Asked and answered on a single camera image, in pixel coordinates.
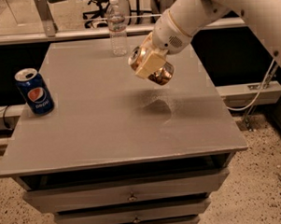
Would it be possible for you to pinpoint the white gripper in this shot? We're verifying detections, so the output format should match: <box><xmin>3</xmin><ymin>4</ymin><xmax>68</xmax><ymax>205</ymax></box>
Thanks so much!
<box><xmin>135</xmin><ymin>8</ymin><xmax>192</xmax><ymax>78</ymax></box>

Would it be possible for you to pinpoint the orange soda can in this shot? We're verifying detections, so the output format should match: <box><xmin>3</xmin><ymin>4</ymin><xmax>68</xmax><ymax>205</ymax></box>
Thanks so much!
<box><xmin>128</xmin><ymin>47</ymin><xmax>175</xmax><ymax>86</ymax></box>

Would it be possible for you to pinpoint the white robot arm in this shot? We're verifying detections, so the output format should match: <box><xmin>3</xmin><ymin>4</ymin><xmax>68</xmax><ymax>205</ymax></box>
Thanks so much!
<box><xmin>135</xmin><ymin>0</ymin><xmax>281</xmax><ymax>78</ymax></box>

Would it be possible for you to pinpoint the blue Pepsi can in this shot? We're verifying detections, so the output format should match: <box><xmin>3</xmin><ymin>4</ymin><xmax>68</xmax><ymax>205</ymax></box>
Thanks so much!
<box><xmin>15</xmin><ymin>68</ymin><xmax>54</xmax><ymax>116</ymax></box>

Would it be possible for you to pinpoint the clear plastic water bottle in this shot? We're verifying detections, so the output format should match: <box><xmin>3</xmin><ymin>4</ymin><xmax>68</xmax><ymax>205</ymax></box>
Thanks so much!
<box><xmin>106</xmin><ymin>0</ymin><xmax>128</xmax><ymax>56</ymax></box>

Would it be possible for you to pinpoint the black office chair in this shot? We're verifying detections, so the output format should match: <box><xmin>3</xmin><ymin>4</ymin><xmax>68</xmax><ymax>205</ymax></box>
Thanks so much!
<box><xmin>82</xmin><ymin>0</ymin><xmax>109</xmax><ymax>28</ymax></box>

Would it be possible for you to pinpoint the grey drawer cabinet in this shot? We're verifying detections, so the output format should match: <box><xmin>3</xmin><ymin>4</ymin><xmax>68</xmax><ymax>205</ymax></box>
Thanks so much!
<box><xmin>0</xmin><ymin>39</ymin><xmax>246</xmax><ymax>217</ymax></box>

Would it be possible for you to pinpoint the middle grey drawer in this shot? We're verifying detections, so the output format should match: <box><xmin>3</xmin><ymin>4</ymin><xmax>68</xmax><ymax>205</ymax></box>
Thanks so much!
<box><xmin>54</xmin><ymin>198</ymin><xmax>211</xmax><ymax>224</ymax></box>

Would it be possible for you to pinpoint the top grey drawer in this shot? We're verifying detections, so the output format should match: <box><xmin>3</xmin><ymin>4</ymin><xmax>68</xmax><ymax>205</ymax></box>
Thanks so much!
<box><xmin>22</xmin><ymin>168</ymin><xmax>229</xmax><ymax>213</ymax></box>

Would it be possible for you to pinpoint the metal railing frame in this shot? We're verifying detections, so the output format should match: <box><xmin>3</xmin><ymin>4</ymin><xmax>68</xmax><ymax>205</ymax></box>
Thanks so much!
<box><xmin>0</xmin><ymin>0</ymin><xmax>247</xmax><ymax>46</ymax></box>

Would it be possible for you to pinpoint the white cable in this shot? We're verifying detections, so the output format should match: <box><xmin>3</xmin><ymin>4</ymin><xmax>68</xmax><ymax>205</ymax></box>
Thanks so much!
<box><xmin>223</xmin><ymin>57</ymin><xmax>279</xmax><ymax>112</ymax></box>

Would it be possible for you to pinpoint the black cable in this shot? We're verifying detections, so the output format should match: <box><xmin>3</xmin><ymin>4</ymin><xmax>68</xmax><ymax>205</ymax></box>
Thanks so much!
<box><xmin>1</xmin><ymin>105</ymin><xmax>12</xmax><ymax>130</ymax></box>

